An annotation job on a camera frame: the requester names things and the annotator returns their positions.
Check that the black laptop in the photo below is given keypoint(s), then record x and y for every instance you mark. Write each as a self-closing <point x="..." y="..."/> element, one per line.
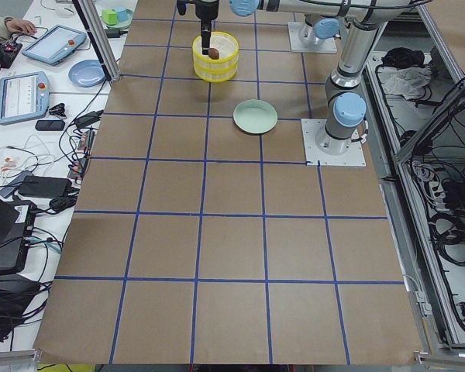
<point x="16" y="225"/>

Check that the yellow steamer top layer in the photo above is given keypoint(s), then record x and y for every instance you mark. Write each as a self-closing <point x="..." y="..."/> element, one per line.
<point x="226" y="45"/>

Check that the green bowl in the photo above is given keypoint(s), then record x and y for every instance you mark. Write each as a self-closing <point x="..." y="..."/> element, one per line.
<point x="122" y="25"/>

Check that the aluminium frame post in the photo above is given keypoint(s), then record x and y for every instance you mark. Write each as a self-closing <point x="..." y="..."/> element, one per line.
<point x="93" y="26"/>

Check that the lower teach pendant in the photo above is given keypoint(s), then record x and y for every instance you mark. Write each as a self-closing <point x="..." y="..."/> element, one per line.
<point x="24" y="97"/>

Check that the blue foam cube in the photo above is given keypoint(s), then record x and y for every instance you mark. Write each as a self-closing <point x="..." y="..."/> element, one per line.
<point x="121" y="13"/>

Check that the green foam cube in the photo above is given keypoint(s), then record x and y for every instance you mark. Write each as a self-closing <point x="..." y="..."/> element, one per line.
<point x="109" y="17"/>

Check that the person hand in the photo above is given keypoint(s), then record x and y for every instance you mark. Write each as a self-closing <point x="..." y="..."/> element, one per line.
<point x="15" y="25"/>

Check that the black smartphone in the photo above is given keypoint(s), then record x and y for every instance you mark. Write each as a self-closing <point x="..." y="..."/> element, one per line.
<point x="50" y="125"/>

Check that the black power adapter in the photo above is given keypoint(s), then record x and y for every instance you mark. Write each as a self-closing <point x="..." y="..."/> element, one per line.
<point x="87" y="119"/>

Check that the blue plate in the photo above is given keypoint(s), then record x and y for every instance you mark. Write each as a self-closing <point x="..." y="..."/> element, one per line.
<point x="86" y="73"/>

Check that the upper teach pendant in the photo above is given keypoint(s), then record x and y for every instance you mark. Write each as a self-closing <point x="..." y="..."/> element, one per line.
<point x="55" y="45"/>

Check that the teach pendant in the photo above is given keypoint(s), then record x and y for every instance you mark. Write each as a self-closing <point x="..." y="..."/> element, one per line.
<point x="24" y="97"/>
<point x="55" y="45"/>

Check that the green plate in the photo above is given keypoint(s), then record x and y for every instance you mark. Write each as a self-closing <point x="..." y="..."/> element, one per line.
<point x="255" y="116"/>

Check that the white cloth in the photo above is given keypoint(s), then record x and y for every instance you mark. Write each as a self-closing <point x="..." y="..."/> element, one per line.
<point x="410" y="83"/>

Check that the large black power brick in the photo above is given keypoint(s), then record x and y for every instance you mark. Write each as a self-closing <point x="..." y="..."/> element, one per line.
<point x="44" y="187"/>

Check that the brown bun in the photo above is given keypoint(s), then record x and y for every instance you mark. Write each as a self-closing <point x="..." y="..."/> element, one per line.
<point x="213" y="53"/>

